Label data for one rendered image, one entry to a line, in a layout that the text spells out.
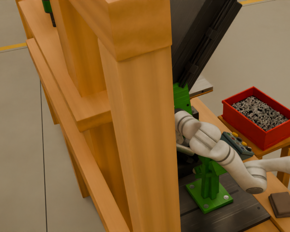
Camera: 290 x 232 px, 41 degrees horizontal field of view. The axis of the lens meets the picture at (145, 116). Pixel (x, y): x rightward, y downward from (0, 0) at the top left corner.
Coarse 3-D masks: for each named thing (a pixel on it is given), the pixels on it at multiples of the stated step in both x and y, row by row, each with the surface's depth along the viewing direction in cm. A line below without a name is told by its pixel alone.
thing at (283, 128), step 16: (240, 96) 202; (256, 96) 205; (224, 112) 201; (240, 112) 195; (256, 112) 193; (272, 112) 193; (288, 112) 188; (240, 128) 193; (256, 128) 181; (272, 128) 178; (288, 128) 185; (256, 144) 186; (272, 144) 184
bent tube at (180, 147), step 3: (177, 144) 155; (180, 144) 156; (177, 147) 154; (180, 147) 155; (183, 147) 156; (186, 147) 157; (177, 150) 155; (180, 150) 156; (183, 150) 156; (186, 150) 157; (189, 150) 157; (186, 153) 157; (189, 153) 158; (192, 153) 158
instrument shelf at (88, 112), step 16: (32, 0) 161; (32, 16) 148; (48, 16) 147; (32, 32) 138; (48, 32) 136; (48, 48) 126; (48, 64) 119; (64, 64) 117; (64, 80) 110; (64, 96) 104; (80, 96) 103; (96, 96) 103; (80, 112) 98; (96, 112) 97; (80, 128) 97
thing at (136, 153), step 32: (64, 0) 87; (64, 32) 93; (96, 64) 99; (128, 64) 56; (160, 64) 59; (128, 96) 60; (160, 96) 62; (96, 128) 111; (128, 128) 63; (160, 128) 66; (96, 160) 118; (128, 160) 70; (160, 160) 71; (128, 192) 82; (160, 192) 76; (128, 224) 142; (160, 224) 83
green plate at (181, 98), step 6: (174, 84) 151; (186, 84) 153; (174, 90) 152; (180, 90) 153; (186, 90) 154; (174, 96) 152; (180, 96) 154; (186, 96) 155; (174, 102) 153; (180, 102) 154; (186, 102) 156; (174, 108) 154; (186, 108) 156
